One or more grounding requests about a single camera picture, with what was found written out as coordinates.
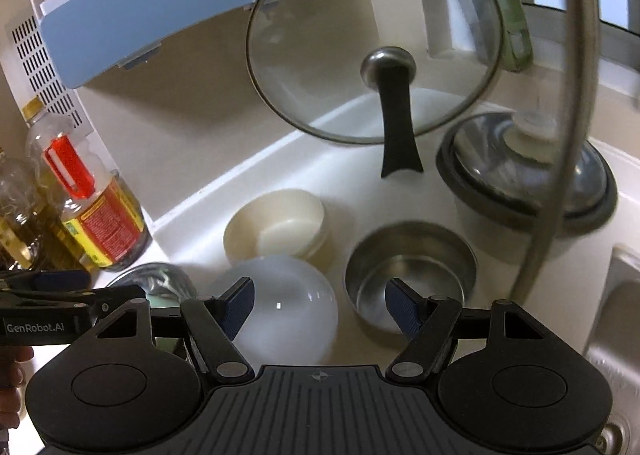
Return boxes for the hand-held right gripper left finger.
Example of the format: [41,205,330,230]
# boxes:
[95,277,256,383]

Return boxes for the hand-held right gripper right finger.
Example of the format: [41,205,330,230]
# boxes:
[385,277,546,383]

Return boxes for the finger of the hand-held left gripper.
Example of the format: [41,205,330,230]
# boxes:
[0,284,147,317]
[0,269,93,292]

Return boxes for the stainless steel round plate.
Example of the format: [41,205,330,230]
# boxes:
[102,262,201,311]

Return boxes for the white floral bowl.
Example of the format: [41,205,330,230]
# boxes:
[220,255,339,366]

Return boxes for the stainless steel bowl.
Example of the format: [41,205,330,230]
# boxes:
[342,221,478,335]

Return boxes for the cream bowl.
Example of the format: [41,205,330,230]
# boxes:
[223,189,332,272]

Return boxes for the person's left hand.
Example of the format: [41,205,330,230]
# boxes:
[0,346,35,391]

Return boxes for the dark oil bottle yellow cap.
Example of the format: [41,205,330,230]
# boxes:
[0,147,56,271]

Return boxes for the steel pot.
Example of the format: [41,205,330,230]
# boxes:
[452,195,566,282]

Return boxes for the dark rimmed pot lid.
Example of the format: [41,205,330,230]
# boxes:
[435,111,618,236]

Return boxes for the white perforated panel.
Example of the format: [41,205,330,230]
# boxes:
[4,12,86,133]

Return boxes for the stainless steel sink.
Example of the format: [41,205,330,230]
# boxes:
[582,245,640,455]

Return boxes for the blue range hood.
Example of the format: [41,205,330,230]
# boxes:
[39,0,321,90]

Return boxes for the green hanging rack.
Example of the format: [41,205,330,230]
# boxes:
[462,0,533,72]

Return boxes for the red handled oil bottle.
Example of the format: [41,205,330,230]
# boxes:
[22,97,153,272]

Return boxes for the large glass lid black handle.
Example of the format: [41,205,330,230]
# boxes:
[246,0,503,179]

